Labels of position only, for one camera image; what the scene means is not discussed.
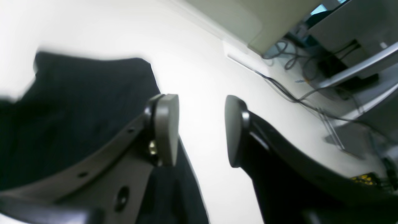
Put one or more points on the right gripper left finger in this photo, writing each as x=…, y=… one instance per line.
x=107, y=187

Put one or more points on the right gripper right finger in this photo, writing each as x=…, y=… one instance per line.
x=292, y=188

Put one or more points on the black T-shirt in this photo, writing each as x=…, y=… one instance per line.
x=74, y=107

